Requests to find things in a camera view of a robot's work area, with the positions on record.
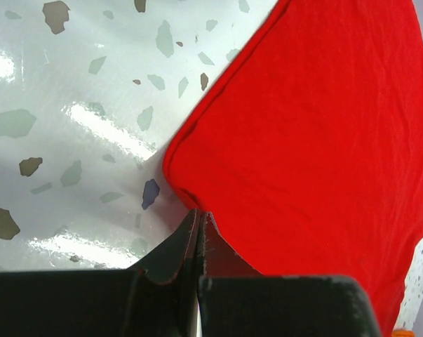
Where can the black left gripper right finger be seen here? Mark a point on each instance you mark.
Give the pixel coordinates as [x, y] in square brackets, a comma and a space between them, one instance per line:
[236, 300]

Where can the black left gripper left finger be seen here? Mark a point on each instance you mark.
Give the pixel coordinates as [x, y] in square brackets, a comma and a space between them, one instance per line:
[153, 297]

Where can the red t-shirt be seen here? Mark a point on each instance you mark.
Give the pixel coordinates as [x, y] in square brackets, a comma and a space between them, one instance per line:
[308, 150]

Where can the orange folded t-shirt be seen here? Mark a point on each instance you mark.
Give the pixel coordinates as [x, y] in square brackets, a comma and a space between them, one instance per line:
[402, 333]

